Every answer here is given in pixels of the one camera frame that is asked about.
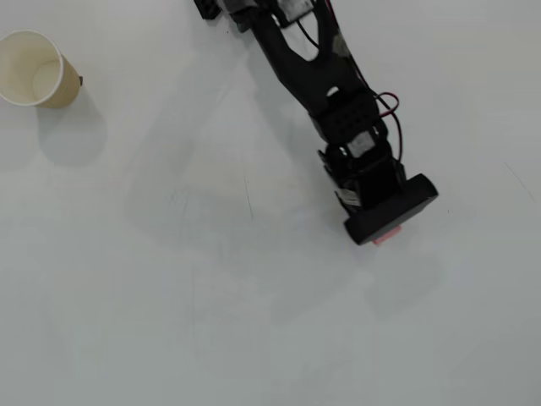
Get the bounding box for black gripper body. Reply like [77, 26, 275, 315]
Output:
[318, 125, 407, 213]

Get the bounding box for cream paper cup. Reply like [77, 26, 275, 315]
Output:
[0, 29, 81, 110]

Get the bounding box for red and black wires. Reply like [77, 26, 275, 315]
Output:
[374, 91, 406, 165]

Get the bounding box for red foam cube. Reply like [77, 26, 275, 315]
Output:
[373, 226, 403, 246]

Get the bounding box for black wrist webcam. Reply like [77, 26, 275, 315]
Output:
[343, 173, 440, 247]

